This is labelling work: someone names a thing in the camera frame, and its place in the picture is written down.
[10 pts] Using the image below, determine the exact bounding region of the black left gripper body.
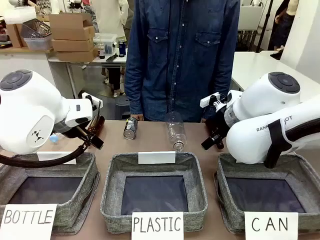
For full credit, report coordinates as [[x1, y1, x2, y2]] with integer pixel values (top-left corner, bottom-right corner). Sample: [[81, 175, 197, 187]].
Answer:
[[65, 124, 105, 151]]

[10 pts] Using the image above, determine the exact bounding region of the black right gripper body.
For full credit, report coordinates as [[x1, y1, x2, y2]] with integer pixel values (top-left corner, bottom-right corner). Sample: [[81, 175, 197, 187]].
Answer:
[[200, 116, 228, 151]]

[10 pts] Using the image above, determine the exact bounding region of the brown glass bottle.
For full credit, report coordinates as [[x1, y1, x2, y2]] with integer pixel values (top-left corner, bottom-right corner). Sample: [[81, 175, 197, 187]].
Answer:
[[86, 115, 106, 136]]

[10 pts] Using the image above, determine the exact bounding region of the large clear plastic bottle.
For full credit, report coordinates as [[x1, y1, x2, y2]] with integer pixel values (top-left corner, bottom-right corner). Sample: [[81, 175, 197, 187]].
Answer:
[[166, 111, 186, 153]]

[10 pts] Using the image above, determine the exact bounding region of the black drink can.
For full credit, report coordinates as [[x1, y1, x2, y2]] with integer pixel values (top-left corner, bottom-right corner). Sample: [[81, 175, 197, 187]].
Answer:
[[122, 116, 139, 140]]

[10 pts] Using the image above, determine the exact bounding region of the person's right forearm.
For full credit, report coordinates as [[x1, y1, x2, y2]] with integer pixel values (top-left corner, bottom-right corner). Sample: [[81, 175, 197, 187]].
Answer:
[[124, 57, 146, 118]]

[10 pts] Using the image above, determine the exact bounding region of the person's left forearm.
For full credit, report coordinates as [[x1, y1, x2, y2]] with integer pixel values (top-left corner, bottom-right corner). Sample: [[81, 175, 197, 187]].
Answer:
[[201, 57, 236, 122]]

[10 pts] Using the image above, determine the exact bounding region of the grey fabric basket bottle label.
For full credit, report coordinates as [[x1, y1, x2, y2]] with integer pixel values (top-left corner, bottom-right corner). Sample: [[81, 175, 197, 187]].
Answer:
[[0, 151, 101, 236]]

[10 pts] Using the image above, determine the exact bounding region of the grey fabric basket plastic label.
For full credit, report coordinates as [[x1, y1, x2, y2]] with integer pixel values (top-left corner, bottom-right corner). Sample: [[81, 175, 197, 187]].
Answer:
[[99, 151, 209, 235]]

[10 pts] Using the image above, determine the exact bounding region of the grey fabric basket can label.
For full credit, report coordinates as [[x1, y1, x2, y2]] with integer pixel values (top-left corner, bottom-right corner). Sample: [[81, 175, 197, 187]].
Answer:
[[213, 152, 320, 235]]

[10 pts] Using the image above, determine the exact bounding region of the white paper sign CAN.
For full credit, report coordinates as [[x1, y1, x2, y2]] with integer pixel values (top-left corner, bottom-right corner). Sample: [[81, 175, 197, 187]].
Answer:
[[244, 211, 300, 240]]

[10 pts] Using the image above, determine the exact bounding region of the black mesh basket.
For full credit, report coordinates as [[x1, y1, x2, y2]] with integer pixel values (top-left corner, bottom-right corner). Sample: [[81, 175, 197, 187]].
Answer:
[[20, 18, 52, 39]]

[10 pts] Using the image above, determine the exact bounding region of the person's denim shirt torso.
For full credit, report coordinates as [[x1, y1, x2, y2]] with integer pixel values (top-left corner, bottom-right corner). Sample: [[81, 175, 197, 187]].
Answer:
[[124, 0, 241, 123]]

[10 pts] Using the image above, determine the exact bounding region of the white table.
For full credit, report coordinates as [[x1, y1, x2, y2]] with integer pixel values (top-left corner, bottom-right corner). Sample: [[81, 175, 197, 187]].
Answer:
[[231, 50, 320, 101]]

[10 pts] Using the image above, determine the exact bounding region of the white desk with legs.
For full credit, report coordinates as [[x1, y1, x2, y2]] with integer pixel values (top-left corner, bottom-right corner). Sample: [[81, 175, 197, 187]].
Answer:
[[47, 48, 129, 100]]

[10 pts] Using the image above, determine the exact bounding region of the black flat object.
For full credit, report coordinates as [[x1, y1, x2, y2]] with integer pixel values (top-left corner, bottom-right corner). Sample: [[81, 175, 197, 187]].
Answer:
[[105, 52, 119, 63]]

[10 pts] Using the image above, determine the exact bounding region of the flat cardboard box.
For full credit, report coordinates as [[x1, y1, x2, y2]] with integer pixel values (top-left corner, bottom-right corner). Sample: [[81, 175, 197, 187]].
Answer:
[[51, 38, 95, 53], [50, 25, 96, 41], [55, 47, 99, 63]]

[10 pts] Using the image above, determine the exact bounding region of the clear lidded storage box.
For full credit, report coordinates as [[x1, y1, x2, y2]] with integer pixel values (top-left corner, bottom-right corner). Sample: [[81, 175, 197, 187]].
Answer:
[[93, 33, 119, 55]]

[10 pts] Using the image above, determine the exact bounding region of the white paper sign BOTTLE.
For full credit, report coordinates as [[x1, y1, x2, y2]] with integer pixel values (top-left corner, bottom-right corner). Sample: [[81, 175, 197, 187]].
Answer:
[[0, 203, 59, 240]]

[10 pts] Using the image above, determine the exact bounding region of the white paper sign PLASTIC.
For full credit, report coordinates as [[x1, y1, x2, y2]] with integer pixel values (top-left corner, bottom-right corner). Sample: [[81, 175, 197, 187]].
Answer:
[[131, 211, 185, 240]]

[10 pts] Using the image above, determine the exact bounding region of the white cabinet wooden top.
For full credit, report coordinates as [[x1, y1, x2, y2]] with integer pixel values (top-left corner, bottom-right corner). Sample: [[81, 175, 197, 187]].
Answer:
[[0, 46, 76, 81]]

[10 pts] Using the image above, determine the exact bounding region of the black tripod pole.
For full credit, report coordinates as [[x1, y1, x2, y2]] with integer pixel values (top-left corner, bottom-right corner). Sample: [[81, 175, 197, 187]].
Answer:
[[255, 0, 276, 54]]

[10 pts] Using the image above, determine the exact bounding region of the clear plastic bin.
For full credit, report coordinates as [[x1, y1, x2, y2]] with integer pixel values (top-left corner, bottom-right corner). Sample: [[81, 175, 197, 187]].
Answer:
[[23, 34, 53, 51]]

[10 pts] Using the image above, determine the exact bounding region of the white panel box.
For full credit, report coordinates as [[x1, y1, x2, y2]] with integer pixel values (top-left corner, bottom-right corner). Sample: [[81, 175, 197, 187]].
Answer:
[[236, 4, 267, 32]]

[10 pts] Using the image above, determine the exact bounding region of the bystander in dark skirt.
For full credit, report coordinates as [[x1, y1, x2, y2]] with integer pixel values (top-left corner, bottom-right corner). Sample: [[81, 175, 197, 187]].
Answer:
[[268, 0, 300, 51]]

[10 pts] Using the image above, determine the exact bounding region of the large open cardboard box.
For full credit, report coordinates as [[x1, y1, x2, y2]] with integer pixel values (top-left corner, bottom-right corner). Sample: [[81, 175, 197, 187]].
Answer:
[[48, 12, 95, 30]]

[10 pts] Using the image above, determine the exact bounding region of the bystander in white shirt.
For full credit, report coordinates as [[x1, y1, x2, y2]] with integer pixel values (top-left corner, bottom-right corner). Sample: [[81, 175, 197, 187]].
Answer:
[[94, 0, 135, 98]]

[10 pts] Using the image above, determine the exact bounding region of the small brown cardboard box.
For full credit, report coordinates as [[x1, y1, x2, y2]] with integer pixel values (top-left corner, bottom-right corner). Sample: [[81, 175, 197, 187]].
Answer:
[[5, 23, 29, 49]]

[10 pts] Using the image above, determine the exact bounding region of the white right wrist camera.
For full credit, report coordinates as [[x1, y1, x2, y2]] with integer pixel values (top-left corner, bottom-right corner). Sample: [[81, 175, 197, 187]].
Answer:
[[199, 92, 229, 109]]

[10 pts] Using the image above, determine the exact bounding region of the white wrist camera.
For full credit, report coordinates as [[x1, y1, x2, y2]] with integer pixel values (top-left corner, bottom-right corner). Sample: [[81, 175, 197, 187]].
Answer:
[[199, 92, 229, 109], [80, 91, 104, 111]]

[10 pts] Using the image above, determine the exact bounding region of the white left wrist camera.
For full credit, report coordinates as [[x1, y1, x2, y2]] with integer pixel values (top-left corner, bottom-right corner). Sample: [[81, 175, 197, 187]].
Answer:
[[80, 91, 104, 111]]

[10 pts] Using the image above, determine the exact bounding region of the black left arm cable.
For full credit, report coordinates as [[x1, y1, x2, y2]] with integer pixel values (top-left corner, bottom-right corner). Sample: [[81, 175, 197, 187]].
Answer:
[[0, 142, 91, 169]]

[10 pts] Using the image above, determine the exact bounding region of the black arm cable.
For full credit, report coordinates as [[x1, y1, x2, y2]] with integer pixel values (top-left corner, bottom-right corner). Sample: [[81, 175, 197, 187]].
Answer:
[[0, 142, 91, 169], [263, 116, 320, 169]]

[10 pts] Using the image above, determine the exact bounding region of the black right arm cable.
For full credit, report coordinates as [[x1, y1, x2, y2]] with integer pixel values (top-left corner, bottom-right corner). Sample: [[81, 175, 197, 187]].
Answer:
[[263, 116, 320, 169]]

